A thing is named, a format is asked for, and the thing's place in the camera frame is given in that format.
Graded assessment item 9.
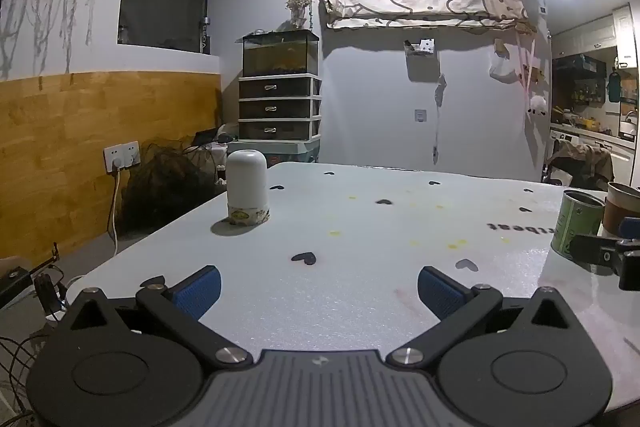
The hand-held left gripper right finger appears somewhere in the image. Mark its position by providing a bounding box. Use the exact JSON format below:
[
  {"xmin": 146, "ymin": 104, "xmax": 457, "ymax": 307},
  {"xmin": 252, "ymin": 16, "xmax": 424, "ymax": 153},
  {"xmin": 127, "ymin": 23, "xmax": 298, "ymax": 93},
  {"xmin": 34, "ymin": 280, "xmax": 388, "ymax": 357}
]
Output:
[{"xmin": 387, "ymin": 265, "xmax": 584, "ymax": 371}]

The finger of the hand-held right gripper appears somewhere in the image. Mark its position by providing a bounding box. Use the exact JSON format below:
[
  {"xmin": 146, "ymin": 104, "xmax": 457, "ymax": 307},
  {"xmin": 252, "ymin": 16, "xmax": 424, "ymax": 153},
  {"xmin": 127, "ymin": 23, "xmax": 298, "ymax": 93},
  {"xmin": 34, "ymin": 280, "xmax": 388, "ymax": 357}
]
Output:
[
  {"xmin": 618, "ymin": 250, "xmax": 640, "ymax": 292},
  {"xmin": 569, "ymin": 234, "xmax": 640, "ymax": 266}
]

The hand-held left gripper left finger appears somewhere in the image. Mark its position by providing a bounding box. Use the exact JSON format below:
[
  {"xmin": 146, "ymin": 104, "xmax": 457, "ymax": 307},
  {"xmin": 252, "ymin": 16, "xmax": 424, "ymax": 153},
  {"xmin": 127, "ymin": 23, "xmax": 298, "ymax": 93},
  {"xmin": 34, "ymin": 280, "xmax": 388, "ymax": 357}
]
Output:
[{"xmin": 66, "ymin": 265, "xmax": 254, "ymax": 371}]

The white cup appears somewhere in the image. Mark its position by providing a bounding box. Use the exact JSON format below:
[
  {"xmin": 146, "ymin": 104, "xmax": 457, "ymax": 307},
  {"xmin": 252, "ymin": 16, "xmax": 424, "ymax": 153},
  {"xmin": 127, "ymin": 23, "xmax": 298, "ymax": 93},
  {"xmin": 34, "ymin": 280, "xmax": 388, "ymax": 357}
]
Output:
[{"xmin": 226, "ymin": 149, "xmax": 271, "ymax": 226}]

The green tin can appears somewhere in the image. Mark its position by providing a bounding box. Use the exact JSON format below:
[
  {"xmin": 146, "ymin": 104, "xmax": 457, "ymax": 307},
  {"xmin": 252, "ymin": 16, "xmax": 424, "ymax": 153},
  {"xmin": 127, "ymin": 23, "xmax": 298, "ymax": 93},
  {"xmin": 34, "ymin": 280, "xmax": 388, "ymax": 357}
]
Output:
[{"xmin": 550, "ymin": 190, "xmax": 606, "ymax": 262}]

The brown tin can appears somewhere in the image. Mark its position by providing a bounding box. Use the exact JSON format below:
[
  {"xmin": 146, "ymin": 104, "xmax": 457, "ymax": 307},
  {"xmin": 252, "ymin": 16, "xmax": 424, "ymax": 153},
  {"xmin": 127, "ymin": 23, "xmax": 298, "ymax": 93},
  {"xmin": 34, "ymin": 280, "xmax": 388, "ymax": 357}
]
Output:
[{"xmin": 602, "ymin": 182, "xmax": 640, "ymax": 235}]

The chair with draped cloth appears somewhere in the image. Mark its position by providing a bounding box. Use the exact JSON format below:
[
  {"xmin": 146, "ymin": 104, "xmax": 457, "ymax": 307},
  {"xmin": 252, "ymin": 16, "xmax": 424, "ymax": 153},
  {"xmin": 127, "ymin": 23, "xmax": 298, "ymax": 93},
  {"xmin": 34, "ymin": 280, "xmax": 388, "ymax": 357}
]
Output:
[{"xmin": 544, "ymin": 139, "xmax": 615, "ymax": 190}]

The black mesh net pile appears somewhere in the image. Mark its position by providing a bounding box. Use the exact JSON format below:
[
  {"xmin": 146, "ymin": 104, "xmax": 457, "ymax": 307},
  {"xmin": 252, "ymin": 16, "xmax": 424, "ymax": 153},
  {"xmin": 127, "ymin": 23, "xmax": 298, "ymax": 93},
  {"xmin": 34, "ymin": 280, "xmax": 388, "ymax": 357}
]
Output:
[{"xmin": 121, "ymin": 139, "xmax": 226, "ymax": 238}]

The white washing machine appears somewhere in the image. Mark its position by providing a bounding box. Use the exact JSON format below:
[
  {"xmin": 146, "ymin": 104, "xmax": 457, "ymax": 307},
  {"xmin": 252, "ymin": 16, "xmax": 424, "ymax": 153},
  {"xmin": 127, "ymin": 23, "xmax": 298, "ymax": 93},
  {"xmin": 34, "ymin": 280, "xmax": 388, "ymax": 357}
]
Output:
[{"xmin": 550, "ymin": 127, "xmax": 613, "ymax": 152}]

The black clamp stand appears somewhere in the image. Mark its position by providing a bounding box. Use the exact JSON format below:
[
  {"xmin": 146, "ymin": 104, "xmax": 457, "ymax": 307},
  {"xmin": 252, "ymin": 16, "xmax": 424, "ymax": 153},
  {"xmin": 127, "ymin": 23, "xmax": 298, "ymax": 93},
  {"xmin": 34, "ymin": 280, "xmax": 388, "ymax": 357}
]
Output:
[{"xmin": 0, "ymin": 243, "xmax": 68, "ymax": 323}]

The teal storage box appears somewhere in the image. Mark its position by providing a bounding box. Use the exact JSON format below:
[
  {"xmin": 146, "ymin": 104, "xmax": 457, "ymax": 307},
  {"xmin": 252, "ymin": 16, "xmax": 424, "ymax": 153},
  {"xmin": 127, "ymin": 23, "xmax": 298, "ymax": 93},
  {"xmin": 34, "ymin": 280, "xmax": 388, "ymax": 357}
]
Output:
[{"xmin": 227, "ymin": 139, "xmax": 321, "ymax": 168}]

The white plastic drawer unit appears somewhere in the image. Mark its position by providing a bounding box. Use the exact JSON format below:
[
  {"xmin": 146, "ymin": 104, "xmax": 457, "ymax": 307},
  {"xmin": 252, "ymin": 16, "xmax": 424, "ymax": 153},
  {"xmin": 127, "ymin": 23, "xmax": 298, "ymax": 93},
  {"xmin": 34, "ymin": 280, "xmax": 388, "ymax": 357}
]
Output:
[{"xmin": 238, "ymin": 74, "xmax": 322, "ymax": 142}]

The glass fish tank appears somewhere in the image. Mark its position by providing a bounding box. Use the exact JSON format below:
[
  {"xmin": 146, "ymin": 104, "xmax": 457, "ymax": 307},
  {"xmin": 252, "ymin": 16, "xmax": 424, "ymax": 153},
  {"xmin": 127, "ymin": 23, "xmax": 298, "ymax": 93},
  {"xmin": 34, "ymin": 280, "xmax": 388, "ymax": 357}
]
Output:
[{"xmin": 242, "ymin": 29, "xmax": 320, "ymax": 76}]

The dried flower vase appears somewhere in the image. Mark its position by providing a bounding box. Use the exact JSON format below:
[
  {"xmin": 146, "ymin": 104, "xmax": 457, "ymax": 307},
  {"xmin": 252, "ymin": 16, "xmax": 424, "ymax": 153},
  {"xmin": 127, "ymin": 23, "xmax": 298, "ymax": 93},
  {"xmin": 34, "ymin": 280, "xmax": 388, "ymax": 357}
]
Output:
[{"xmin": 286, "ymin": 0, "xmax": 315, "ymax": 30}]

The white power cable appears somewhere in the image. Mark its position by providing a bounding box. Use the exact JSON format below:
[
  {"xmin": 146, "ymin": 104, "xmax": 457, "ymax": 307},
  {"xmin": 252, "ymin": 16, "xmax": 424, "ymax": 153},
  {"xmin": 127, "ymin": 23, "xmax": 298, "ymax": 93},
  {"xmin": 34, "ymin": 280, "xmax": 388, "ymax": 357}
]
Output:
[{"xmin": 108, "ymin": 167, "xmax": 124, "ymax": 256}]

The white plush wall toy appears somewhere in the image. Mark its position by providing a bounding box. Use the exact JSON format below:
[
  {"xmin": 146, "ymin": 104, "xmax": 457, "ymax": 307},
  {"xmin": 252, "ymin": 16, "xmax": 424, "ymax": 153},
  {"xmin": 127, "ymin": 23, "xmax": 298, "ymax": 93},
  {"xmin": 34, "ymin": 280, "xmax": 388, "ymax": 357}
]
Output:
[{"xmin": 525, "ymin": 95, "xmax": 548, "ymax": 120}]

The white wall socket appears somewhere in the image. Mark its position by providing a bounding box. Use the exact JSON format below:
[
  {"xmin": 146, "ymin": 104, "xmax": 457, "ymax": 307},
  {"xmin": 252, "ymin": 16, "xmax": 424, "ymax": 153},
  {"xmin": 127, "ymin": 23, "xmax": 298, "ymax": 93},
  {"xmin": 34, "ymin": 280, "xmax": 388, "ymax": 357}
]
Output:
[{"xmin": 103, "ymin": 140, "xmax": 142, "ymax": 171}]

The white kitchen wall cabinet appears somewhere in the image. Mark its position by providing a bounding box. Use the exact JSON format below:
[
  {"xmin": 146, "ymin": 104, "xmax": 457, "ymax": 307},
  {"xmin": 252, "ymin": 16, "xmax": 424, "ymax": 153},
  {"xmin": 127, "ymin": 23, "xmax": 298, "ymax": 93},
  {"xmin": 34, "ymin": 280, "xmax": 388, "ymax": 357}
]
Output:
[{"xmin": 612, "ymin": 5, "xmax": 639, "ymax": 68}]

